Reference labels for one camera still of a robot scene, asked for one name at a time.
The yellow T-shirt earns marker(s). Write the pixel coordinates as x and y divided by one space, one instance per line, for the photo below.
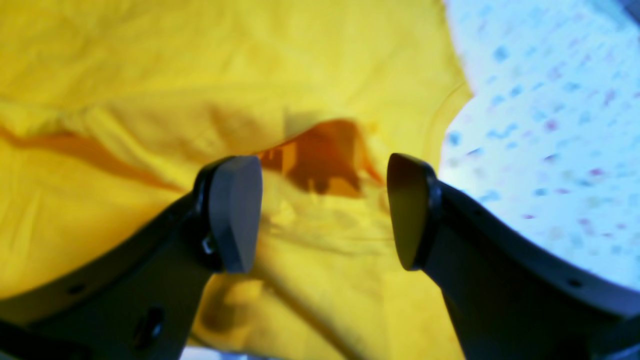
109 108

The terrazzo patterned tablecloth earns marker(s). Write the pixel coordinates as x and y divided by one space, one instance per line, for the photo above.
550 141

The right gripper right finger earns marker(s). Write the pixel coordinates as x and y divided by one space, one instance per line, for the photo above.
506 297

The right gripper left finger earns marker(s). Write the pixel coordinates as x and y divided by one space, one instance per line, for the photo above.
139 300

